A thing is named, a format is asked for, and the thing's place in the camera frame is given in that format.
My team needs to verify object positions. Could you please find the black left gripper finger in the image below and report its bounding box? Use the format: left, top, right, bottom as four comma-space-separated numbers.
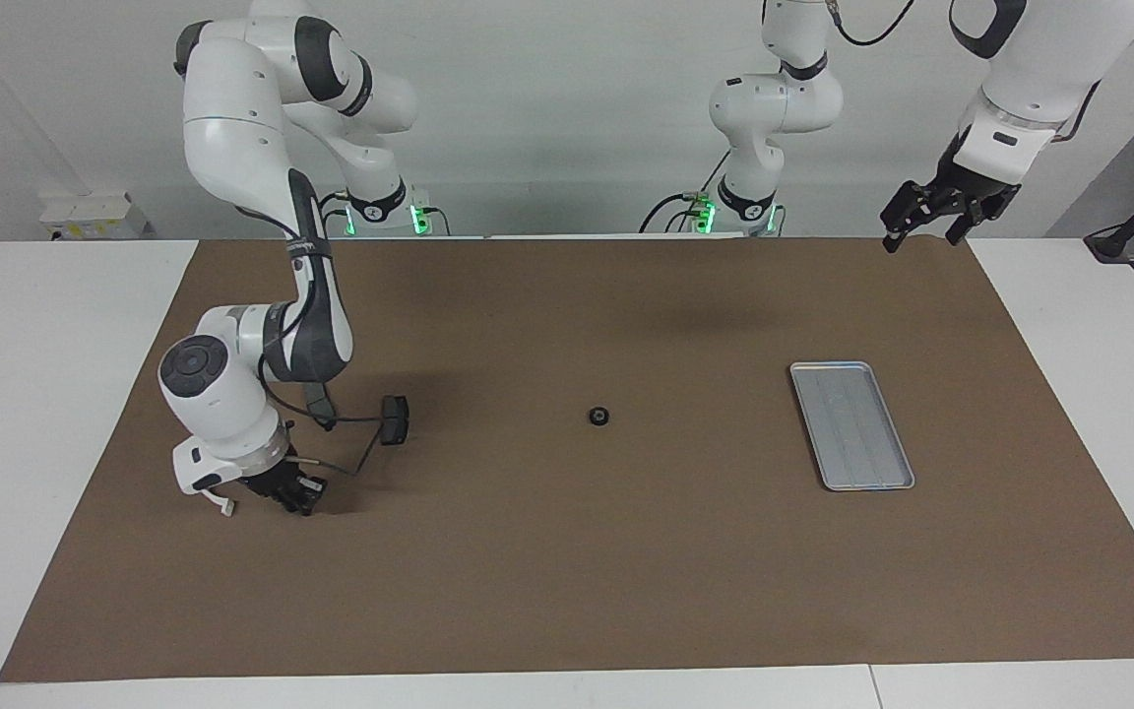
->
943, 189, 1019, 247
880, 180, 937, 254

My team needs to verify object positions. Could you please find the silver metal tray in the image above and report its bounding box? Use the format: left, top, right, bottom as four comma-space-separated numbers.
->
789, 361, 916, 492

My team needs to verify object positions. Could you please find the dark curved brake pad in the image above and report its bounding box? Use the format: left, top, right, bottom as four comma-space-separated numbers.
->
303, 382, 339, 432

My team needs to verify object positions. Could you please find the dark rectangular brake pad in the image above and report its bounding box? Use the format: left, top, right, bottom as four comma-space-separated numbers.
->
380, 395, 411, 447

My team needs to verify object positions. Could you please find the brown table mat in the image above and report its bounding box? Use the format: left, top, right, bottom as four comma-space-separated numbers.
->
0, 236, 1134, 684

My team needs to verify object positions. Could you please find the white socket box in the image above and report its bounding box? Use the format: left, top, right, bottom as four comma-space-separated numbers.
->
39, 192, 150, 241

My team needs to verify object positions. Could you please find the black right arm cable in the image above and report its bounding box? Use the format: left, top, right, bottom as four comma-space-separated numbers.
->
257, 177, 386, 479

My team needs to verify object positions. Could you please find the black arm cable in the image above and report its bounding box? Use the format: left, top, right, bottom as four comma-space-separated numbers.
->
257, 177, 386, 479
828, 0, 1102, 141

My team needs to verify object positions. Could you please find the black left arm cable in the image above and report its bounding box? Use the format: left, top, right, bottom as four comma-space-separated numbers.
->
828, 0, 1102, 141

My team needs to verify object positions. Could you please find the black left base cable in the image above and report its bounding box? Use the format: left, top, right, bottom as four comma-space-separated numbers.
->
639, 148, 733, 235

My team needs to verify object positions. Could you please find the black base cable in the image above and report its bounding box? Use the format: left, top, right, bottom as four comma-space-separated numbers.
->
310, 192, 353, 238
639, 148, 733, 235

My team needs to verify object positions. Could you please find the black right base cable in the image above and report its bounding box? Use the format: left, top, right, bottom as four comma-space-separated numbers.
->
310, 192, 353, 238

